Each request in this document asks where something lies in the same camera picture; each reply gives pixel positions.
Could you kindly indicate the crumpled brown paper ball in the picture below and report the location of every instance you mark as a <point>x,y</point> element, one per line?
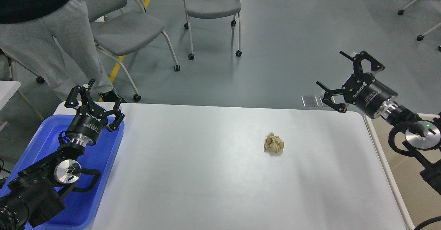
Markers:
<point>273,143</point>

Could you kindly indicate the metal floor plate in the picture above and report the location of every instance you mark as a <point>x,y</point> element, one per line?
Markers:
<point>321,97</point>
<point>310,101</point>

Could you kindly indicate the grey chair middle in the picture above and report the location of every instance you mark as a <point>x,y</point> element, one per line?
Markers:
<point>213,9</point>

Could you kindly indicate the white side table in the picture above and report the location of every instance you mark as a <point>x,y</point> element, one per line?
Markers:
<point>8,89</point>

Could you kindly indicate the grey chair left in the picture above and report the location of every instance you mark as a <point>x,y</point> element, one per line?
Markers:
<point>127,33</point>

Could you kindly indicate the metal floor plate left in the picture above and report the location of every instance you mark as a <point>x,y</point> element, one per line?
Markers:
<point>310,101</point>

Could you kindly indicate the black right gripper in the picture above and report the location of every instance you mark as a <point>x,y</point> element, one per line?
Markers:
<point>361,89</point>

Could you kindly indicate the person in grey trousers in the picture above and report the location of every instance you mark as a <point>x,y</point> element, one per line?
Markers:
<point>34,32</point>

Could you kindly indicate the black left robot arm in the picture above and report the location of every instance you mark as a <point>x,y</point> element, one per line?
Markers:
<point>37,194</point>

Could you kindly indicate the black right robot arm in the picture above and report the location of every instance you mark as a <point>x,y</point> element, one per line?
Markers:
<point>410,134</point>

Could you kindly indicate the grey chair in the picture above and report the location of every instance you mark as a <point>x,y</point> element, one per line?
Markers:
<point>127,33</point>
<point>213,9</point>

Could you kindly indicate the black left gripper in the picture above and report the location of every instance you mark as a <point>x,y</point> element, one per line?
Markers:
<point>90,118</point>

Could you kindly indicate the beige plastic bin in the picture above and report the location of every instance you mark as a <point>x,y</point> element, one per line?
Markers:
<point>417,201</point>

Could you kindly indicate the metal floor plate right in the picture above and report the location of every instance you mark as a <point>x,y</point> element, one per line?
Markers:
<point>321,97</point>

